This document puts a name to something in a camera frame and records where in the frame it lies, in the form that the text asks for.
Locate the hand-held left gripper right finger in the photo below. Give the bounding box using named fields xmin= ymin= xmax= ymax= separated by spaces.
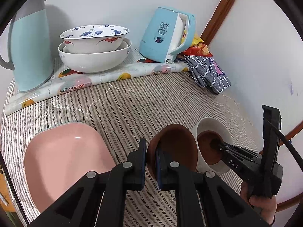
xmin=155 ymin=147 xmax=270 ymax=227

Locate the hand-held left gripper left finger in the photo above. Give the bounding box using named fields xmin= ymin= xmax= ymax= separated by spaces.
xmin=28 ymin=138 xmax=148 ymax=227

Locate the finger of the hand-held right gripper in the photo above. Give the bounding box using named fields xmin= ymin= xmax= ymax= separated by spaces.
xmin=221 ymin=142 xmax=258 ymax=160
xmin=212 ymin=140 xmax=251 ymax=162

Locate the small brown clay bowl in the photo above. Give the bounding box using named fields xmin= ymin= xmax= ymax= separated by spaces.
xmin=197 ymin=131 xmax=224 ymax=166
xmin=146 ymin=124 xmax=198 ymax=181

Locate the pink square plate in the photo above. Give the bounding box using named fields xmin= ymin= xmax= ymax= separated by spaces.
xmin=24 ymin=122 xmax=123 ymax=214

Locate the person's right hand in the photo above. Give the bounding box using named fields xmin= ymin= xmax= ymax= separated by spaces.
xmin=240 ymin=183 xmax=277 ymax=225

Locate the striped grey tablecloth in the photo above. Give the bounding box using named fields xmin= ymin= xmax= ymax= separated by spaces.
xmin=0 ymin=72 xmax=261 ymax=227

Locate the grey checked cloth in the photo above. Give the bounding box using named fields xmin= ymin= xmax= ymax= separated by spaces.
xmin=183 ymin=55 xmax=232 ymax=95

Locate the red snack bag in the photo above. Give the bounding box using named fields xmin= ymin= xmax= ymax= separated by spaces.
xmin=182 ymin=43 xmax=213 ymax=57

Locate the white door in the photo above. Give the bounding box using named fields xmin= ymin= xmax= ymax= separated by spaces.
xmin=208 ymin=0 xmax=303 ymax=152

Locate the fruit print plastic mat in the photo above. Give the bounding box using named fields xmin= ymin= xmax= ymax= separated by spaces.
xmin=5 ymin=50 xmax=190 ymax=116

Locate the yellow snack bag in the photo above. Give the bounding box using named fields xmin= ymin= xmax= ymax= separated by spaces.
xmin=182 ymin=28 xmax=204 ymax=46

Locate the large white ceramic bowl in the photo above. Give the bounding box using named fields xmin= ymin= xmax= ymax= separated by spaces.
xmin=58 ymin=38 xmax=132 ymax=74

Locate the light blue electric kettle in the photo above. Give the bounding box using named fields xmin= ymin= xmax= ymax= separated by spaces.
xmin=139 ymin=7 xmax=196 ymax=63

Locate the crane print ceramic bowl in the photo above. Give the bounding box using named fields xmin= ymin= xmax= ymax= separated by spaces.
xmin=59 ymin=24 xmax=130 ymax=54

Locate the light blue thermos jug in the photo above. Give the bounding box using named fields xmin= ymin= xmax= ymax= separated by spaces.
xmin=0 ymin=0 xmax=54 ymax=93

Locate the black cable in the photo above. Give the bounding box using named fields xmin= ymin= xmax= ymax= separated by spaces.
xmin=270 ymin=123 xmax=303 ymax=168

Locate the brown wooden door frame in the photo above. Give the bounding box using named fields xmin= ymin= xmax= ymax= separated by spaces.
xmin=201 ymin=0 xmax=303 ymax=214

